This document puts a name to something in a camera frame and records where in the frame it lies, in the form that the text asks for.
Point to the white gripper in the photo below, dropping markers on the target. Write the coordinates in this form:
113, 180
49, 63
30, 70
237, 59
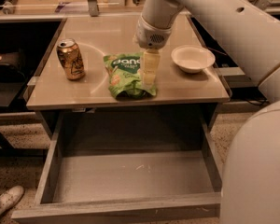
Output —
151, 34

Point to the green rice chip bag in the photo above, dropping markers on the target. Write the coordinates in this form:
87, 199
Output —
124, 76

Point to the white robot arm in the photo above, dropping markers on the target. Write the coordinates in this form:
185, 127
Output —
251, 176

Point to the grey cabinet with beige top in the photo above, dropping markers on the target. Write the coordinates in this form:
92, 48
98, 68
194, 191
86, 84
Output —
98, 37

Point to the open grey top drawer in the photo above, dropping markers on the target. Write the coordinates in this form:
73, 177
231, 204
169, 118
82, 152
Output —
121, 168

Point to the white bowl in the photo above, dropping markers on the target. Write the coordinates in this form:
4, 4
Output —
192, 59

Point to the gold soda can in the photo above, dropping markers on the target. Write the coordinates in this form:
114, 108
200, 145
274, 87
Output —
70, 58

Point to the white shoe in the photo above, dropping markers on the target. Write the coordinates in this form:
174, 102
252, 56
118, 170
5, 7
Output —
10, 198

